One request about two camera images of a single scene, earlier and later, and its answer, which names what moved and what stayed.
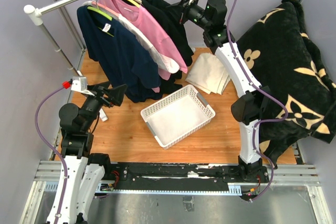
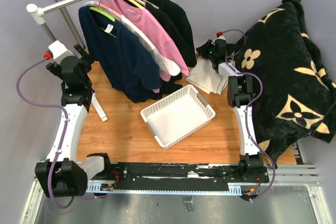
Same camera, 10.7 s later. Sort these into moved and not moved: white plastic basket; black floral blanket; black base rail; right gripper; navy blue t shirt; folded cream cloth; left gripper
Moved: right gripper; left gripper
Not moved: navy blue t shirt; black floral blanket; folded cream cloth; white plastic basket; black base rail
